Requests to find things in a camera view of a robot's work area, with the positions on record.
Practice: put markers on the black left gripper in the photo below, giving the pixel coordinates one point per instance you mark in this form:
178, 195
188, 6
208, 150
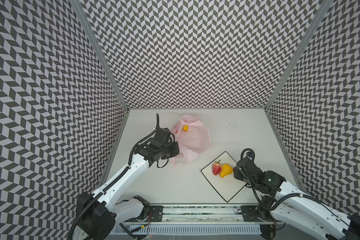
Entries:
176, 150

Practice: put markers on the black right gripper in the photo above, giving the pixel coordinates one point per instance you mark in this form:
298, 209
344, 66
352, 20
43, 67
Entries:
240, 173

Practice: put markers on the yellow fake pear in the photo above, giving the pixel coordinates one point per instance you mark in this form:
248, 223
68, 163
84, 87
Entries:
226, 170

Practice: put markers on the pink plastic bag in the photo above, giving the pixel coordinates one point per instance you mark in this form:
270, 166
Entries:
191, 143

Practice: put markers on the red fake strawberry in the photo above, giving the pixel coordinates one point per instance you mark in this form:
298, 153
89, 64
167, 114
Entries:
216, 168

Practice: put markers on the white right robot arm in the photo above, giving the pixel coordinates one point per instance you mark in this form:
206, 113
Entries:
281, 201

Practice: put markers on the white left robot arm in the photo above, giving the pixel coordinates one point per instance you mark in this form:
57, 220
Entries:
98, 213

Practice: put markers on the white square mat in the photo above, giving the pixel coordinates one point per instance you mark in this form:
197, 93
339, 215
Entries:
227, 187

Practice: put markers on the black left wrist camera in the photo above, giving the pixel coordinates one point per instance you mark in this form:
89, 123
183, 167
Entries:
163, 136

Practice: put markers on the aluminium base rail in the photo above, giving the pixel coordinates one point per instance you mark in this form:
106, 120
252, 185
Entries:
205, 214

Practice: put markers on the aluminium corner post left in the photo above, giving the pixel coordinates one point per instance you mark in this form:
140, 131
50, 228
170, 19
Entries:
82, 18

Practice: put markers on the aluminium corner post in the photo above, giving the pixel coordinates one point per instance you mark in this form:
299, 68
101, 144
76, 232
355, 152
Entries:
82, 18
309, 34

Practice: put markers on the aluminium corner post right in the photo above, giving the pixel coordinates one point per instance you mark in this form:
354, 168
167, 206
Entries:
309, 34

